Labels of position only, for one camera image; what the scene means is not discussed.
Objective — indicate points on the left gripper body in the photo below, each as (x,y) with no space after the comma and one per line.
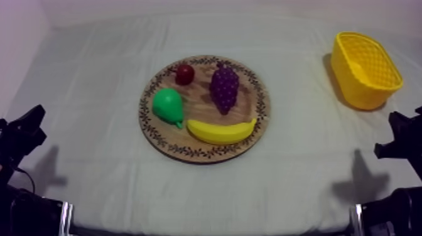
(18,138)

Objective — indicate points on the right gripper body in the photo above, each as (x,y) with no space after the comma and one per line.
(404,138)

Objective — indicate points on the green toy pear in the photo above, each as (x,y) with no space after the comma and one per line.
(168,105)

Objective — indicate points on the yellow toy banana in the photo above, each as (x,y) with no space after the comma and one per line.
(221,132)

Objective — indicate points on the silver metal bar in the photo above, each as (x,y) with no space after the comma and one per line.
(356,220)
(66,219)

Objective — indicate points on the yellow plastic basket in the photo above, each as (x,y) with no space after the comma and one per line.
(366,70)

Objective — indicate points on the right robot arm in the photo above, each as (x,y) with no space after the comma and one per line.
(395,214)

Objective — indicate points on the small red fruit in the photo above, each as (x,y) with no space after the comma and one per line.
(184,74)

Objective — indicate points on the purple toy grapes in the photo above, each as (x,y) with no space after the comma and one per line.
(225,87)

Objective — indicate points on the round wooden board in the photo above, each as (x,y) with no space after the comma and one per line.
(198,105)

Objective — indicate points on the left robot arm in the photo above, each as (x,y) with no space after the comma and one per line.
(23,217)

